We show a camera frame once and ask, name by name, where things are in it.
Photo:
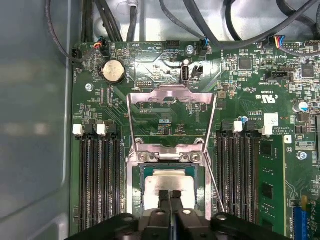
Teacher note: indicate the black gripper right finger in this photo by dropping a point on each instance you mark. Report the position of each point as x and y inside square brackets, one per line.
[192, 225]

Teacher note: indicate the metal socket cover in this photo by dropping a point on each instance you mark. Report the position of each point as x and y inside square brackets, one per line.
[185, 93]

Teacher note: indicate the round coin battery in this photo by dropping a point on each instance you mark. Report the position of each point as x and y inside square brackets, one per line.
[113, 71]

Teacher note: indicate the green motherboard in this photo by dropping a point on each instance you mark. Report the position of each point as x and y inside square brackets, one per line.
[225, 75]

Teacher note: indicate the metal CPU socket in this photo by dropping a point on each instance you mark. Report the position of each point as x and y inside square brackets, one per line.
[132, 185]

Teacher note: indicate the silver internal USB port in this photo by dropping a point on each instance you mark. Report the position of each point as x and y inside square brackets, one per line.
[185, 74]

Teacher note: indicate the green RAM stick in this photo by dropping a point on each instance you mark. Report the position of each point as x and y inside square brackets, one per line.
[271, 175]

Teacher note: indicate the silver CPU chip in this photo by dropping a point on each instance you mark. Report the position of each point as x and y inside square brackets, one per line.
[170, 182]

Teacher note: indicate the thin metal locking lever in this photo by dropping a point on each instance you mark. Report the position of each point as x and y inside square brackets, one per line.
[213, 182]

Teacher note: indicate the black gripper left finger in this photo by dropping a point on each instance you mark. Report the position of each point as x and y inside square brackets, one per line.
[155, 225]

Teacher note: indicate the blue expansion slot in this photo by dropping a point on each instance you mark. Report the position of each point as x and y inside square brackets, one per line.
[300, 220]

